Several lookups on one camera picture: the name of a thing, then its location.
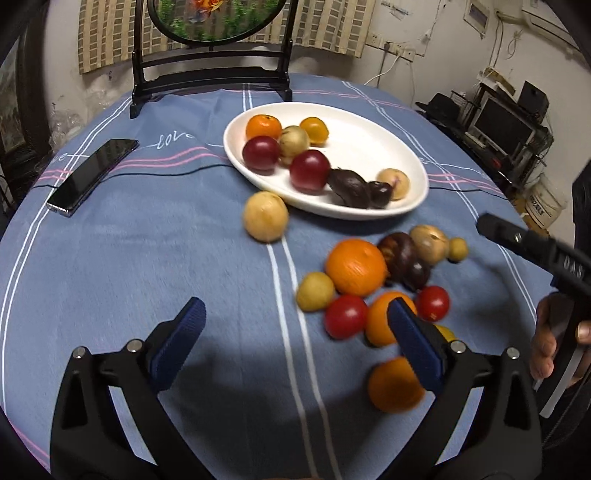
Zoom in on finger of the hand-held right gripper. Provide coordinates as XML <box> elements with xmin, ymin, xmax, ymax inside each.
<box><xmin>475</xmin><ymin>212</ymin><xmax>557</xmax><ymax>271</ymax></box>

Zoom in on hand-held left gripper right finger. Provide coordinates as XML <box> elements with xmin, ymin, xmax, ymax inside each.
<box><xmin>387</xmin><ymin>298</ymin><xmax>543</xmax><ymax>480</ymax></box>

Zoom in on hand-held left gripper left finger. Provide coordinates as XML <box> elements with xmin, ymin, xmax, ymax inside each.
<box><xmin>50</xmin><ymin>296</ymin><xmax>207</xmax><ymax>480</ymax></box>

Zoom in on smooth orange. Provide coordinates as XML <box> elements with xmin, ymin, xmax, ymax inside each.
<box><xmin>368</xmin><ymin>356</ymin><xmax>426</xmax><ymax>413</ymax></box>
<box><xmin>365</xmin><ymin>291</ymin><xmax>419</xmax><ymax>348</ymax></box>

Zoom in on red tomato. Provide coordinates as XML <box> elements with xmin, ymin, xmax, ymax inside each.
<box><xmin>414</xmin><ymin>285</ymin><xmax>451</xmax><ymax>322</ymax></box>
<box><xmin>324</xmin><ymin>295</ymin><xmax>369</xmax><ymax>340</ymax></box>

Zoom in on brownish tan passion fruit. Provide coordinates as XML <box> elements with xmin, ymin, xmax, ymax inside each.
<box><xmin>410</xmin><ymin>224</ymin><xmax>450</xmax><ymax>265</ymax></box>

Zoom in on large dark purple passion fruit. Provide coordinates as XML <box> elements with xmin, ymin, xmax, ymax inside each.
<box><xmin>377</xmin><ymin>232</ymin><xmax>419</xmax><ymax>278</ymax></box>

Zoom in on large orange mandarin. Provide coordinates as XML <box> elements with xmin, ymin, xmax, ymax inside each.
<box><xmin>325</xmin><ymin>238</ymin><xmax>387</xmax><ymax>297</ymax></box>

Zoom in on small yellow-green fruit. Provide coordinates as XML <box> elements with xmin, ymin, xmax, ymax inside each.
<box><xmin>296</xmin><ymin>272</ymin><xmax>336</xmax><ymax>313</ymax></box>

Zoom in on pale passion fruit red mark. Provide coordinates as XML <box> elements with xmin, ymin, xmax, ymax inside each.
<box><xmin>376</xmin><ymin>168</ymin><xmax>411</xmax><ymax>201</ymax></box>

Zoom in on small dark purple passion fruit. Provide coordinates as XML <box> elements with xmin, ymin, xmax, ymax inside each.
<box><xmin>367</xmin><ymin>181</ymin><xmax>394</xmax><ymax>208</ymax></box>

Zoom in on pale tan passion fruit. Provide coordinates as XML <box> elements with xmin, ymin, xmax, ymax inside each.
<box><xmin>243</xmin><ymin>191</ymin><xmax>290</xmax><ymax>243</ymax></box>

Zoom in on wrinkled dark passion fruit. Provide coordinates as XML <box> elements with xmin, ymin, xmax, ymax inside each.
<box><xmin>327</xmin><ymin>167</ymin><xmax>371</xmax><ymax>209</ymax></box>

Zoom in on white oval plate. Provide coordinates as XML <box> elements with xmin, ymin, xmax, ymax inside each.
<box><xmin>223</xmin><ymin>102</ymin><xmax>430</xmax><ymax>220</ymax></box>

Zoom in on large red plum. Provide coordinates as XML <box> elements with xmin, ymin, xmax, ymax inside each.
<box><xmin>289</xmin><ymin>150</ymin><xmax>332</xmax><ymax>193</ymax></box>

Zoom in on dark red plum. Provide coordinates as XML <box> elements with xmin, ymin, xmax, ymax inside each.
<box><xmin>242</xmin><ymin>135</ymin><xmax>282</xmax><ymax>172</ymax></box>

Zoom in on yellow tomato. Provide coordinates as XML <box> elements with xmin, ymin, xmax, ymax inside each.
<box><xmin>300</xmin><ymin>117</ymin><xmax>330</xmax><ymax>147</ymax></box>

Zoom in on small tan passion fruit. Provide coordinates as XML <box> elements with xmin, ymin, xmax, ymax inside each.
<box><xmin>279</xmin><ymin>126</ymin><xmax>311</xmax><ymax>158</ymax></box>

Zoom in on person's right hand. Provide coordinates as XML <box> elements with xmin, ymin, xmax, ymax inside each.
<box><xmin>529</xmin><ymin>293</ymin><xmax>591</xmax><ymax>381</ymax></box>

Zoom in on white plastic bucket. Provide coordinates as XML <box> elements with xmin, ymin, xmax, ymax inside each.
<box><xmin>524</xmin><ymin>172</ymin><xmax>570</xmax><ymax>230</ymax></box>

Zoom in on black equipment rack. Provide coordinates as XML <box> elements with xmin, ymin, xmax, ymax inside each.
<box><xmin>416</xmin><ymin>83</ymin><xmax>555</xmax><ymax>204</ymax></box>

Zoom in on blue striped tablecloth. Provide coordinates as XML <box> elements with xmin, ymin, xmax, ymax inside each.
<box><xmin>0</xmin><ymin>73</ymin><xmax>568</xmax><ymax>480</ymax></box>

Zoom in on computer monitor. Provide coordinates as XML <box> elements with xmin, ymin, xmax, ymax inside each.
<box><xmin>468</xmin><ymin>96</ymin><xmax>536</xmax><ymax>155</ymax></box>

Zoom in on black speaker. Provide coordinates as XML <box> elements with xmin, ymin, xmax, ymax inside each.
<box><xmin>517</xmin><ymin>80</ymin><xmax>550</xmax><ymax>116</ymax></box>

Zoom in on black hat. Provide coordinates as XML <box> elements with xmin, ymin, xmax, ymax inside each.
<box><xmin>416</xmin><ymin>92</ymin><xmax>465</xmax><ymax>121</ymax></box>

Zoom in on black smartphone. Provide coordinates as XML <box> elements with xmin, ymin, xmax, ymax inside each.
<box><xmin>46</xmin><ymin>138</ymin><xmax>140</xmax><ymax>217</ymax></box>

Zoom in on white air conditioner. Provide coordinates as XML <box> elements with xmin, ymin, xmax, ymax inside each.
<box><xmin>522</xmin><ymin>0</ymin><xmax>578</xmax><ymax>35</ymax></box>

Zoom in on clear plastic bags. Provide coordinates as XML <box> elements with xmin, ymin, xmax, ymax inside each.
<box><xmin>48</xmin><ymin>83</ymin><xmax>112</xmax><ymax>153</ymax></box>

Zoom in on dark wooden framed picture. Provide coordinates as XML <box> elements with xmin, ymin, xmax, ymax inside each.
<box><xmin>0</xmin><ymin>28</ymin><xmax>51</xmax><ymax>158</ymax></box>

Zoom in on beige checked curtain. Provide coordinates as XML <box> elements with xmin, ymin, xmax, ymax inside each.
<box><xmin>76</xmin><ymin>0</ymin><xmax>377</xmax><ymax>75</ymax></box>

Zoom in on round embroidered table screen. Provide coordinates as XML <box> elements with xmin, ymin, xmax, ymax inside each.
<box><xmin>130</xmin><ymin>0</ymin><xmax>294</xmax><ymax>120</ymax></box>

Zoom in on thin black cable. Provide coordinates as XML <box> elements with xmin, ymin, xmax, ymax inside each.
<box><xmin>34</xmin><ymin>171</ymin><xmax>509</xmax><ymax>199</ymax></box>

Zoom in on white power cable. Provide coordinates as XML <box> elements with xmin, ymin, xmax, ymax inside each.
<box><xmin>365</xmin><ymin>48</ymin><xmax>400</xmax><ymax>88</ymax></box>

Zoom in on white wall outlet strip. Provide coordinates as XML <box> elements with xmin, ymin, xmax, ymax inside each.
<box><xmin>383</xmin><ymin>41</ymin><xmax>416</xmax><ymax>60</ymax></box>

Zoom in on white wall panel box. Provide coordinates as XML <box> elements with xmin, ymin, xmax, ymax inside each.
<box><xmin>464</xmin><ymin>0</ymin><xmax>490</xmax><ymax>38</ymax></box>

